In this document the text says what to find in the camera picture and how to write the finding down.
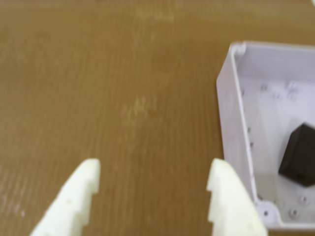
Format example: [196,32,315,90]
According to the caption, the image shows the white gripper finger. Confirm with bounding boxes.
[206,158,269,236]
[29,158,101,236]

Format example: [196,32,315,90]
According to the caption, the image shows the black block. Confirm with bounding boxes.
[278,122,315,188]

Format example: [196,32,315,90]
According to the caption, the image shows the pale plastic box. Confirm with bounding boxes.
[216,40,315,231]

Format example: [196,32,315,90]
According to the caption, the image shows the large brown cardboard sheet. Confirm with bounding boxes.
[0,0,315,236]

